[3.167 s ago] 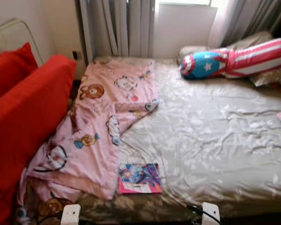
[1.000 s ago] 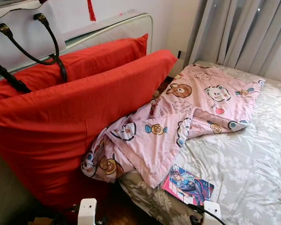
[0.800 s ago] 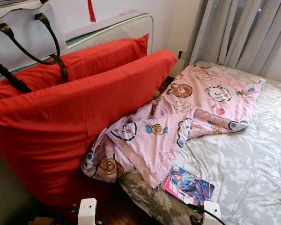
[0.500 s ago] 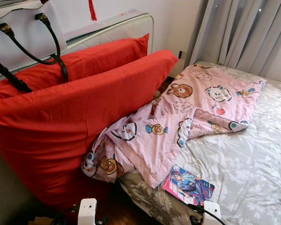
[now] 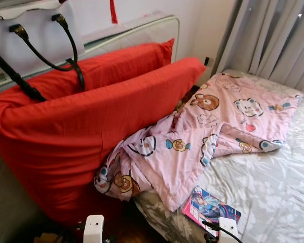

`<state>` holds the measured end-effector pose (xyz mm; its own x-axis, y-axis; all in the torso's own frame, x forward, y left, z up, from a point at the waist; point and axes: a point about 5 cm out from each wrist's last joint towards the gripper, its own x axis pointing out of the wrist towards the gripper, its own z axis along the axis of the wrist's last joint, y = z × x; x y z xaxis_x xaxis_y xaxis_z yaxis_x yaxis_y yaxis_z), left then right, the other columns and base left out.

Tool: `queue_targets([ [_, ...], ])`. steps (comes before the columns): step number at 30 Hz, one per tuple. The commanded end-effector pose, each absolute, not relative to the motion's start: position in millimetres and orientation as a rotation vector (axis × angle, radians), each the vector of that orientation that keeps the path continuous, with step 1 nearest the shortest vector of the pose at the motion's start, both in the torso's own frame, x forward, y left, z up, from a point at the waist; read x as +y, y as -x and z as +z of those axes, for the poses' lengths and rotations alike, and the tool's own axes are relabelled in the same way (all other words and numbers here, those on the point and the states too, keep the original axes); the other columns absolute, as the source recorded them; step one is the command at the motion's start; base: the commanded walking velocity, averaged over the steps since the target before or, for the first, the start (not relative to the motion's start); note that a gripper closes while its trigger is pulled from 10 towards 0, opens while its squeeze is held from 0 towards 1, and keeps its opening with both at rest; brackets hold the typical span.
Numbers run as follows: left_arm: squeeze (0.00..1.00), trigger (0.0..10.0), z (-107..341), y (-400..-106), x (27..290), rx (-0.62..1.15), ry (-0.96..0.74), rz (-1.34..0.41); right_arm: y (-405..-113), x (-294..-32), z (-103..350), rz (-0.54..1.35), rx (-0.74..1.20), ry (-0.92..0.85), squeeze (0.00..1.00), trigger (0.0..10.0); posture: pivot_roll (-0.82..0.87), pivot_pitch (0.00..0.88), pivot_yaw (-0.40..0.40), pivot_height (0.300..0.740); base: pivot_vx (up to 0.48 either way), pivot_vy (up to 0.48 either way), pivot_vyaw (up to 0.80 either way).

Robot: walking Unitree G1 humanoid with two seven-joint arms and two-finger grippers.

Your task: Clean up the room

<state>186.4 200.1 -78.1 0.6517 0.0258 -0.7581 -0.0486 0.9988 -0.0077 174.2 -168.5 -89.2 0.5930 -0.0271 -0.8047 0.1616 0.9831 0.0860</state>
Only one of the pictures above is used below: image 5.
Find pink cartoon print blanket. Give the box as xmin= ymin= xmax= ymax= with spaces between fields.
xmin=94 ymin=72 xmax=303 ymax=212

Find beige floral bed sheet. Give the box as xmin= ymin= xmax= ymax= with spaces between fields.
xmin=134 ymin=68 xmax=304 ymax=243

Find grey curtain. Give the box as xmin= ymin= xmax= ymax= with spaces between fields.
xmin=217 ymin=0 xmax=304 ymax=94

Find pink blue anime magazine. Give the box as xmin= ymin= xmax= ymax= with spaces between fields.
xmin=181 ymin=185 xmax=242 ymax=238

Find small red cushion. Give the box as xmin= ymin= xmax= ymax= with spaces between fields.
xmin=28 ymin=38 xmax=175 ymax=101

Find red hanging tassel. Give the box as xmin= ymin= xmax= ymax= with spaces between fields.
xmin=109 ymin=0 xmax=118 ymax=24

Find large red cushion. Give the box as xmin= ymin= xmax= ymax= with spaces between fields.
xmin=0 ymin=57 xmax=207 ymax=226

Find crumpled beige paper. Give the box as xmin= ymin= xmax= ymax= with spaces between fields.
xmin=33 ymin=232 xmax=61 ymax=243

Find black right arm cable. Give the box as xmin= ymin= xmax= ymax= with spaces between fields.
xmin=202 ymin=221 xmax=244 ymax=243

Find white handbag black handles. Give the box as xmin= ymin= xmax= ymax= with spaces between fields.
xmin=0 ymin=0 xmax=87 ymax=102

